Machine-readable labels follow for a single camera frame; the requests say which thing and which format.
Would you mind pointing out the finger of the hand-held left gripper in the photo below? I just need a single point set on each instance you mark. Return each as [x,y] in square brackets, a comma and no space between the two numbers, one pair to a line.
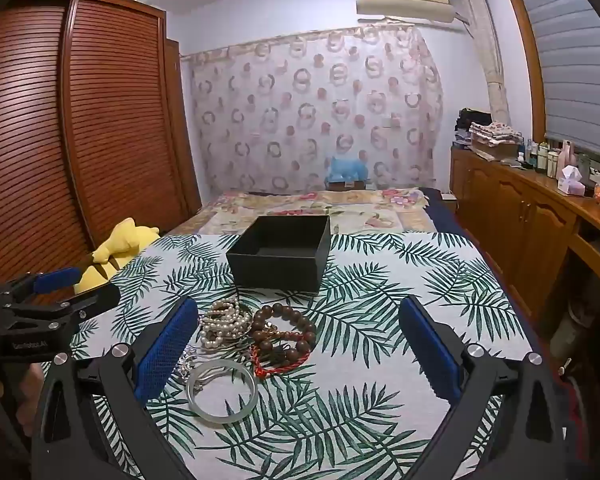
[55,280]
[95,297]

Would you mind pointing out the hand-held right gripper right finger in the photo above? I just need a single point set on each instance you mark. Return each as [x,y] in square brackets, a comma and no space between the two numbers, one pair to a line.
[430,355]

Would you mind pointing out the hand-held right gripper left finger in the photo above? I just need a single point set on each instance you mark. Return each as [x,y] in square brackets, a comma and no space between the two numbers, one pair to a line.
[165,350]

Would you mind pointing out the translucent pale bangle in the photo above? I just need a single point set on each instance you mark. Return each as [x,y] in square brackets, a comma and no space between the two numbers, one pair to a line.
[195,400]

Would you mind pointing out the black jewelry box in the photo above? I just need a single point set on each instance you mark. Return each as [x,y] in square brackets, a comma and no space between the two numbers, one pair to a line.
[275,270]

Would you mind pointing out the person's left hand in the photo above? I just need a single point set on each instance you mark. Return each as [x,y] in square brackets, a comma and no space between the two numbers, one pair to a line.
[34,385]

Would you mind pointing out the yellow plush toy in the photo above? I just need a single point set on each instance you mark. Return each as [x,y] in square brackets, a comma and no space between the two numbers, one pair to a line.
[125,240]

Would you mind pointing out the green leaf print tablecloth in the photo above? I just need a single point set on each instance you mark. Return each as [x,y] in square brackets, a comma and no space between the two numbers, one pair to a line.
[380,270]

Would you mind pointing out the dark blue bed sheet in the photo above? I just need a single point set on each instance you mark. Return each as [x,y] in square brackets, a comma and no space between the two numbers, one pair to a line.
[442,215]

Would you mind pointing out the floral bed blanket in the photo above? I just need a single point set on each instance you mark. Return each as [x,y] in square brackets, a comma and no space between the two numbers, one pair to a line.
[360,217]

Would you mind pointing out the long wooden cabinet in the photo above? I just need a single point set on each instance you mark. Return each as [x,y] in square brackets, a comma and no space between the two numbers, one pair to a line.
[520,210]

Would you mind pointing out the brown louvered wooden wardrobe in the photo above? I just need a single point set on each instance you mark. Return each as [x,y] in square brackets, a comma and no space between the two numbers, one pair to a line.
[115,110]

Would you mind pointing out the small brown box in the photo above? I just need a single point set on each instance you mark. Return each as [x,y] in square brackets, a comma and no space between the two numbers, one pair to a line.
[347,185]

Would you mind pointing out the blue plush toy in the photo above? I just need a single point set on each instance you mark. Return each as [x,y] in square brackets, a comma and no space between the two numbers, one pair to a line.
[347,167]

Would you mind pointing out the pink tissue box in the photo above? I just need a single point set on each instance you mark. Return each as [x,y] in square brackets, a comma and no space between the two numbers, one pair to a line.
[570,182]

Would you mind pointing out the row of cosmetic bottles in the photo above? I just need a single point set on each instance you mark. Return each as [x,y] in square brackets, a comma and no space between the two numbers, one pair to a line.
[542,157]

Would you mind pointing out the stack of floral folded cloths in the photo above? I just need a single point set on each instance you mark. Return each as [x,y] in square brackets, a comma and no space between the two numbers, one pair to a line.
[495,135]

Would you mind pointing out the pile of dark clothes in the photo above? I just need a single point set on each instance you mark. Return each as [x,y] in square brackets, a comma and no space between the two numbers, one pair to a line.
[472,117]

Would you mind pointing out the wrapped air conditioner pipe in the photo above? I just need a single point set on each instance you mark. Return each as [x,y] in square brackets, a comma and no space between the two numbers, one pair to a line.
[490,60]

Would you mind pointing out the grey window blind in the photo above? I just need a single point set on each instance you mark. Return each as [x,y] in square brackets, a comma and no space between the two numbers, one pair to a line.
[570,50]

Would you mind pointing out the wooden window frame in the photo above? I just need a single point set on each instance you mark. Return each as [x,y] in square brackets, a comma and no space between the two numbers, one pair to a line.
[525,60]

